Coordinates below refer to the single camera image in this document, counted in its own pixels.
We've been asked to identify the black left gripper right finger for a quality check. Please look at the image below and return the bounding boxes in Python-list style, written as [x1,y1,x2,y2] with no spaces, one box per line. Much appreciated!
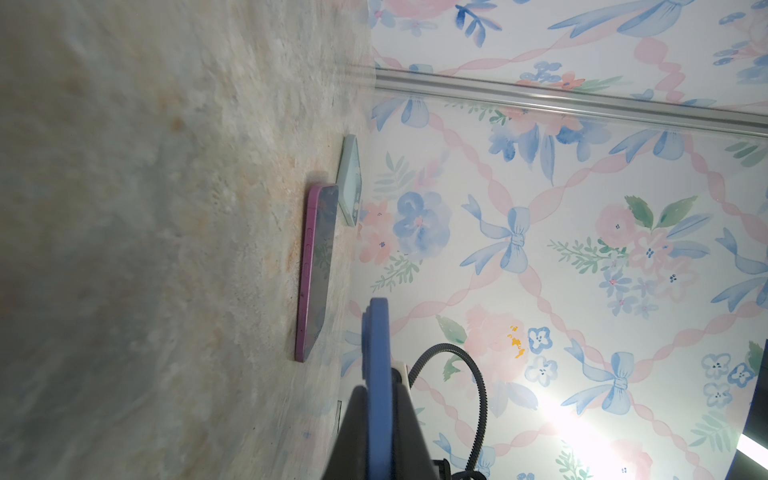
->
[391,367,439,480]

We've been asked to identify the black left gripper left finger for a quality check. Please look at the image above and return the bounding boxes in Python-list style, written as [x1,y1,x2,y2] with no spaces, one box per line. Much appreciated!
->
[321,386,368,480]

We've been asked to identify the blue edged phone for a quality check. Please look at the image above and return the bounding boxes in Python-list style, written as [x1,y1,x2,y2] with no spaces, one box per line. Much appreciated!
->
[361,298,394,480]

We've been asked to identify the pink edged phone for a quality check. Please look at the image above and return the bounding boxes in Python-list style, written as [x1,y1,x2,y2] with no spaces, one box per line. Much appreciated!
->
[294,184,339,363]

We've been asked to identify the light blue phone case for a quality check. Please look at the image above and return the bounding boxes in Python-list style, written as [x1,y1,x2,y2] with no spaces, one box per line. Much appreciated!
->
[336,134,362,227]

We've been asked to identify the black corrugated cable hose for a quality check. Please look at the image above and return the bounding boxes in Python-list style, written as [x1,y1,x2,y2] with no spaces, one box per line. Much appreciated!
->
[407,343,489,480]

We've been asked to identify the aluminium corner post right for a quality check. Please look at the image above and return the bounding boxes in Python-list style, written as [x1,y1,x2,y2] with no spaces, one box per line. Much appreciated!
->
[373,68,767,140]

